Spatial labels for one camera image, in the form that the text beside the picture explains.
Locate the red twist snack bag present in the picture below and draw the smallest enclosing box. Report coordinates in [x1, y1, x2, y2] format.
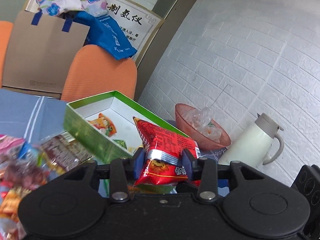
[1, 181, 30, 239]

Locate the green pea snack bag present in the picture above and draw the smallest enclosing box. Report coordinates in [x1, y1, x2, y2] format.
[113, 139, 138, 154]

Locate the pink glass bowl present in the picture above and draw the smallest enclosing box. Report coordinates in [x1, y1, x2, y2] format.
[175, 103, 231, 151]

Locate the orange snack bag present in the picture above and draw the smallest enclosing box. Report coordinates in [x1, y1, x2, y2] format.
[89, 113, 117, 137]

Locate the green cardboard box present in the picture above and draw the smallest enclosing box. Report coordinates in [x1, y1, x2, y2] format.
[63, 90, 187, 164]

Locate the white thermos jug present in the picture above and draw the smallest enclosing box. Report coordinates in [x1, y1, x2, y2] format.
[218, 113, 285, 167]

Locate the brown yellow nut packet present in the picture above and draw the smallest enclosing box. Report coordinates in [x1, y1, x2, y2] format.
[38, 132, 93, 175]

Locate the clear dried fruit packet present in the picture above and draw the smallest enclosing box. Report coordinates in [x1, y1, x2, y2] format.
[1, 154, 50, 190]

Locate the right orange chair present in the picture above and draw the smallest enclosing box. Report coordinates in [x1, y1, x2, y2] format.
[61, 45, 137, 102]

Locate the orange chair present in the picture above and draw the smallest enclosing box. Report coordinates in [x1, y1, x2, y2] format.
[0, 21, 14, 84]
[61, 45, 137, 102]

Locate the pink-top clear snack packet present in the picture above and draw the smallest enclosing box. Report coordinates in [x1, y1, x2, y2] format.
[0, 134, 25, 161]

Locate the blue fabric bag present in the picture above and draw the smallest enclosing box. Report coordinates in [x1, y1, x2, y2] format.
[62, 11, 137, 60]

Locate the brown paper bag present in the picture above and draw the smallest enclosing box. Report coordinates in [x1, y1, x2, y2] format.
[2, 11, 89, 97]

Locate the left orange chair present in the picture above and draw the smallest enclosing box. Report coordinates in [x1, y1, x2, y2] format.
[0, 21, 14, 84]

